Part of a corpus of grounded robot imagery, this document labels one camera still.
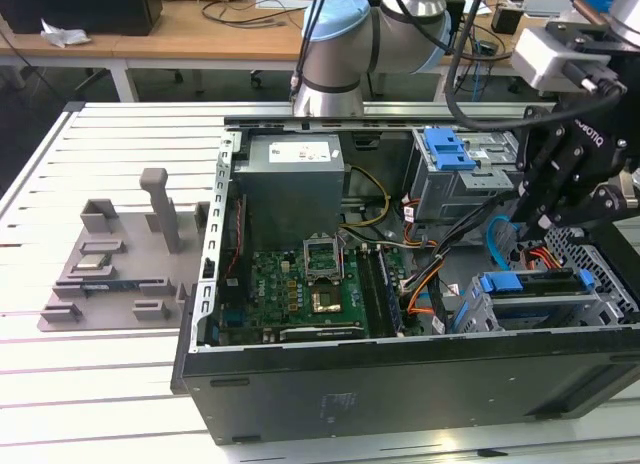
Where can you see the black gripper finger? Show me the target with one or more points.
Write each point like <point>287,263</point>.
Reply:
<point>605,201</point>
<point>545,159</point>

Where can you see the hard disk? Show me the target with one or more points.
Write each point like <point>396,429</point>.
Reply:
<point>500,282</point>

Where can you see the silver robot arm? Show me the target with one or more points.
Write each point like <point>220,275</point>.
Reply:
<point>395,39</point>

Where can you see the grey disk bay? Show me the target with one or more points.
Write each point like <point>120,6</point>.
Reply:
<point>467,314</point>

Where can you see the blue drive cage latch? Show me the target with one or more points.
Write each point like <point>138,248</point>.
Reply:
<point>445,149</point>

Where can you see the grey drive cage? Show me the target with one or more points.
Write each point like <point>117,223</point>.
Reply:
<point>440,194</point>

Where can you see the flat grey box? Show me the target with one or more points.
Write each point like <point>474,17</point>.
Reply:
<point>542,4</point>

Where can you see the small black container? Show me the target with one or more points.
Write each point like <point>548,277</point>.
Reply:
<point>502,20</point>

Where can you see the installed RAM stick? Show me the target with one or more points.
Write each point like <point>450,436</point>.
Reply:
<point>392,294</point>

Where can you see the black RAM slot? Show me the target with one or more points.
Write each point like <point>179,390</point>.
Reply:
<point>369,289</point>

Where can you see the grey power supply unit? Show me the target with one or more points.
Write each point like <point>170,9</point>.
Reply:
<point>290,194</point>

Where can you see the CPU socket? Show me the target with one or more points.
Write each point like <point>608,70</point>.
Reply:
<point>327,301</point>

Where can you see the black PC case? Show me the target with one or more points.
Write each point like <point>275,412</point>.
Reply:
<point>400,399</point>

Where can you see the black graphics card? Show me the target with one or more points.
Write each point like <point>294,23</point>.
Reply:
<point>320,332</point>

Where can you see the green motherboard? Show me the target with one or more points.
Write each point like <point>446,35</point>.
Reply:
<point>270,284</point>

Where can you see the white keyboard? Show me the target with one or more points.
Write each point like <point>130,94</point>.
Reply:
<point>280,4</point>

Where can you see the wooden desk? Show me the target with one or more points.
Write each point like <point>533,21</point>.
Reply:
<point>150,46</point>

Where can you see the grey parts rack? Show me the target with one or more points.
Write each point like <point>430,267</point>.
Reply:
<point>150,274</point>

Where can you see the silver CPU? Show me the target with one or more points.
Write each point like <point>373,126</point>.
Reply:
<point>92,262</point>

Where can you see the large black box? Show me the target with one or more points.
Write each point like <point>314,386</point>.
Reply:
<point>75,9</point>

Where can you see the crumpled white paper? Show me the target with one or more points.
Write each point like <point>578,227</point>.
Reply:
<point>62,35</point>

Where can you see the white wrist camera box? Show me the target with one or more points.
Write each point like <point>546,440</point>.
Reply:
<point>537,59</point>

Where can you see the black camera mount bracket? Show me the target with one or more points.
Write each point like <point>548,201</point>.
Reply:
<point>575,34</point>

